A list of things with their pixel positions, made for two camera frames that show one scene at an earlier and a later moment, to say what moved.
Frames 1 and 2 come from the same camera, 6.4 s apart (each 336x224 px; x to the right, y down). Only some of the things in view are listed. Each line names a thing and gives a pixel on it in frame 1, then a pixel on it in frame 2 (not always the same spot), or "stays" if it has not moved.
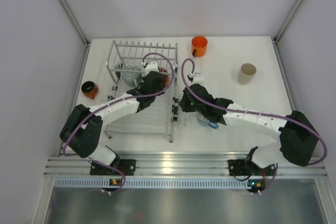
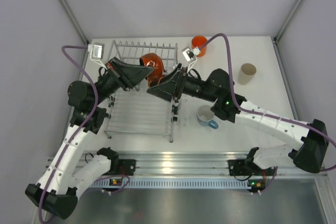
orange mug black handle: x=199 y=46 stays
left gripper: x=160 y=88 -> x=125 y=75
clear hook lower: x=182 y=121 stays
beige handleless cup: x=246 y=73 stays
